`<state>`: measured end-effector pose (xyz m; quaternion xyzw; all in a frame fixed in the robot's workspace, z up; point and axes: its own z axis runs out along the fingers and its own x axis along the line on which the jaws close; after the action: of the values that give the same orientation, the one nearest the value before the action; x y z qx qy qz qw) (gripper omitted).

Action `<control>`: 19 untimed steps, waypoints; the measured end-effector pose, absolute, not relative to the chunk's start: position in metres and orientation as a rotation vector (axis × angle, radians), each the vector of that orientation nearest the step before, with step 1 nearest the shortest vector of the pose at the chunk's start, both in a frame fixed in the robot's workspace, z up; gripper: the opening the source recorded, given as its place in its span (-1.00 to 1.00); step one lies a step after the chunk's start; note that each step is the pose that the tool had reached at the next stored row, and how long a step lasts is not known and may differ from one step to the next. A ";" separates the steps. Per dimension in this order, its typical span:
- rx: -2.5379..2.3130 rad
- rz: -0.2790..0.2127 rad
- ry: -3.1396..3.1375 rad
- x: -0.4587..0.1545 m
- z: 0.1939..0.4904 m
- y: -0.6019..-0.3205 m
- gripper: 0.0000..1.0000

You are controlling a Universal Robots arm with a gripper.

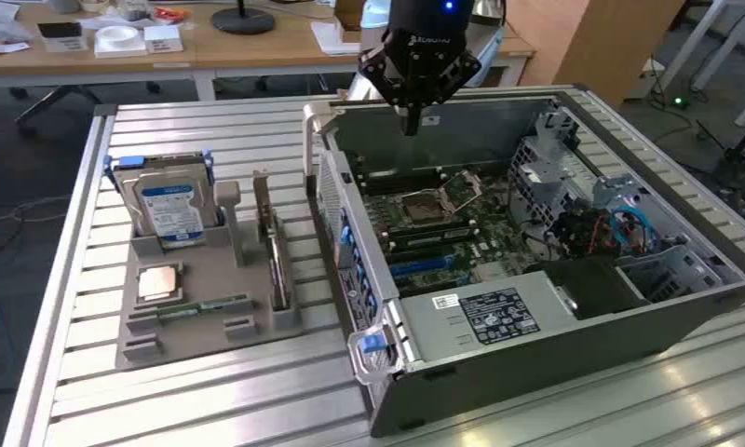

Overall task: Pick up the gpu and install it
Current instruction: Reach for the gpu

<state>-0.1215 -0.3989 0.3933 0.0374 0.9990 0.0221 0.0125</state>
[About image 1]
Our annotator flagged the green motherboard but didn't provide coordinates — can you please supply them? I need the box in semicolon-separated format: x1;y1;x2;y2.
352;156;539;299

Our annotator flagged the grey power supply unit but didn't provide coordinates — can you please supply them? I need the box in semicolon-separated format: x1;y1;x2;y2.
384;270;583;365

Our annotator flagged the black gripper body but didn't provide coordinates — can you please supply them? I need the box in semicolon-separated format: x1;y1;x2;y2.
381;0;475;107

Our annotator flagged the stack of white papers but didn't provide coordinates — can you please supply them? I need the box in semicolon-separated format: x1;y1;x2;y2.
309;20;365;58

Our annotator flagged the hard disk with blue caddy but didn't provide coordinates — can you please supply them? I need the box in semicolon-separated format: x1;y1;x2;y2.
103;149;217;251

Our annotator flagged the wooden desk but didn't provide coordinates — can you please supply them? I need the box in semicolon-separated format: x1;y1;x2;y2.
0;0;201;102
195;0;539;102

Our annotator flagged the blue wire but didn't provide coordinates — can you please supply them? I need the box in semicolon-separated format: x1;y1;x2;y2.
609;203;661;256

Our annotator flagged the wooden cabinet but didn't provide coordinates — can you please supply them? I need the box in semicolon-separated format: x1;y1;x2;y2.
505;0;688;108

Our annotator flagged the black stand with cables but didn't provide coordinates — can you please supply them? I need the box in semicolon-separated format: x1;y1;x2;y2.
695;78;745;206

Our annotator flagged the metal disk bay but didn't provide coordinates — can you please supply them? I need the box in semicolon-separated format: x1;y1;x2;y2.
613;244;732;304

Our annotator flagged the black round lamp base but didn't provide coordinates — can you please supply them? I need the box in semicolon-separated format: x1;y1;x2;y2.
209;0;279;35

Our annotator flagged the metal socket cover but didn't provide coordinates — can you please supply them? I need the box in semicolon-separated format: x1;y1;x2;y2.
437;168;493;211

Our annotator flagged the CPU with metal lid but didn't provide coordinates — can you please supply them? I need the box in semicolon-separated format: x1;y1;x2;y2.
136;264;180;302

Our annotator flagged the green RAM stick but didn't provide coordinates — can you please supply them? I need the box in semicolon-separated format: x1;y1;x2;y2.
155;297;249;320

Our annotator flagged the crumpled white paper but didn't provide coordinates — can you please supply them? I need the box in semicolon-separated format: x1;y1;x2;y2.
77;13;132;29

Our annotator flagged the black office chair base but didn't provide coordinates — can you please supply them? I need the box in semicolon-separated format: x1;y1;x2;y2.
9;81;163;139

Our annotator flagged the white device box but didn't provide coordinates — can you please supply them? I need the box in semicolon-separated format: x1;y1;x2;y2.
620;58;667;107

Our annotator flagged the white tape roll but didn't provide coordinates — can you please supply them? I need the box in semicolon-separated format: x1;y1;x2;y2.
96;25;139;48

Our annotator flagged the plain white box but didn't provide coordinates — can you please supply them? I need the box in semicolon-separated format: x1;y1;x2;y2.
143;25;187;55

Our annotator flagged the black wire bundle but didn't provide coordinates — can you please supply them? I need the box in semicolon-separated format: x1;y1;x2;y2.
545;209;620;260

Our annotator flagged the clear plastic bag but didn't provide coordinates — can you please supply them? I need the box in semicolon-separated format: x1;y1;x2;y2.
0;0;36;44

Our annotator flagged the CPU socket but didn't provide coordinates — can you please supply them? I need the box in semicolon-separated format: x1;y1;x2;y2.
399;189;449;230

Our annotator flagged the white table frame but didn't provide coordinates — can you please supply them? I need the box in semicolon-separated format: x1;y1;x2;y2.
651;0;745;128

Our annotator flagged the grey printed parts rack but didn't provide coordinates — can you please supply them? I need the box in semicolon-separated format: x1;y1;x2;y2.
112;179;304;373

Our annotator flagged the blue case latch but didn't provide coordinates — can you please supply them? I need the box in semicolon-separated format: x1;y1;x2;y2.
357;331;388;359

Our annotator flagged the open grey PC case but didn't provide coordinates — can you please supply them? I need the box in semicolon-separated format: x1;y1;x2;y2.
301;83;745;439

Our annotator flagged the white box with black top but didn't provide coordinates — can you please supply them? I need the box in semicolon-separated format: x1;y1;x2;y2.
36;21;91;54

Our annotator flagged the flat white box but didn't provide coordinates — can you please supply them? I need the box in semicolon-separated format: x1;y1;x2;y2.
92;36;151;60

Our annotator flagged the graphics card with black cooler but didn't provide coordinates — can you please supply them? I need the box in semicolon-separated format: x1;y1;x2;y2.
251;169;296;312

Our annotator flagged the perforated metal drive cage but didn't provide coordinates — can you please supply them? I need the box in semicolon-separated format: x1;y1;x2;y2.
508;109;604;220

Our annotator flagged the blue PCIe expansion slot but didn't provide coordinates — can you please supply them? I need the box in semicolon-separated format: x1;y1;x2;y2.
389;254;459;276

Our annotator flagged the brown cardboard box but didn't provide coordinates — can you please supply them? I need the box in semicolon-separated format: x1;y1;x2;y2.
333;0;365;33

